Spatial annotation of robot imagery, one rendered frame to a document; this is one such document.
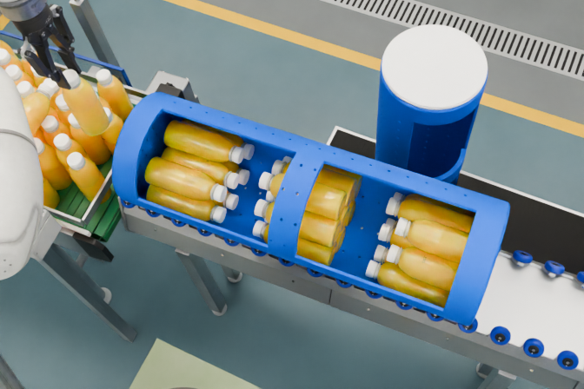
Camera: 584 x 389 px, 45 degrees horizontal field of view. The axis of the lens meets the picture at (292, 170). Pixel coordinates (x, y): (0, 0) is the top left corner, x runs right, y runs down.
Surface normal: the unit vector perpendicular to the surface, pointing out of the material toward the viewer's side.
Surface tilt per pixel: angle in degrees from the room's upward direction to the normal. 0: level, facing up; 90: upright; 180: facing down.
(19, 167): 49
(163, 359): 1
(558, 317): 0
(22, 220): 60
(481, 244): 10
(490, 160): 0
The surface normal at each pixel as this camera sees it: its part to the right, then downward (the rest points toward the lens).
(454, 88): -0.07, -0.48
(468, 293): -0.35, 0.36
